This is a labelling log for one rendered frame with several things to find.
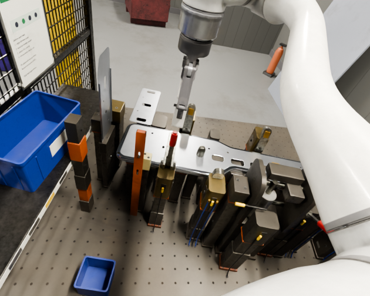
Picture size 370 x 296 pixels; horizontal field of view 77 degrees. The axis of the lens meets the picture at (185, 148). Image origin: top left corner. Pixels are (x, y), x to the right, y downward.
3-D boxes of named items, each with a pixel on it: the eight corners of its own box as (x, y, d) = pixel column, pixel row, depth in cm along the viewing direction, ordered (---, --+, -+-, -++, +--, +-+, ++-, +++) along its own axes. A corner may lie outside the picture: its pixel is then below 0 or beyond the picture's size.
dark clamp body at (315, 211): (268, 238, 111) (315, 192, 84) (272, 265, 102) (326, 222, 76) (253, 235, 110) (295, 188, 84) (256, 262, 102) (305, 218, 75)
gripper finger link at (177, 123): (188, 105, 58) (187, 107, 57) (182, 126, 63) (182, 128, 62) (175, 102, 58) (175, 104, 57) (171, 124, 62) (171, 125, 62)
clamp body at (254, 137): (240, 170, 139) (266, 125, 115) (242, 186, 131) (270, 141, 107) (229, 167, 139) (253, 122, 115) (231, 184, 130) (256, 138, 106)
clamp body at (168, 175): (163, 214, 109) (177, 165, 84) (160, 235, 102) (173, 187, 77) (149, 212, 108) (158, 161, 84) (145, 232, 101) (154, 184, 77)
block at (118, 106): (123, 156, 128) (125, 101, 103) (119, 167, 122) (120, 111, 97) (109, 153, 127) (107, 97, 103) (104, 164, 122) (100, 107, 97)
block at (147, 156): (144, 206, 109) (152, 152, 84) (143, 213, 107) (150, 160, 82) (137, 205, 109) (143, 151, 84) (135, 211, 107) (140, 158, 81)
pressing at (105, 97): (112, 124, 100) (110, 45, 77) (103, 143, 92) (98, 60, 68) (111, 124, 100) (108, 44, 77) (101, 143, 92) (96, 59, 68)
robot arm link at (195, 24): (224, 5, 52) (216, 33, 56) (184, -5, 51) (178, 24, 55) (225, 17, 45) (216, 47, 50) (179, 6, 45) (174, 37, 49)
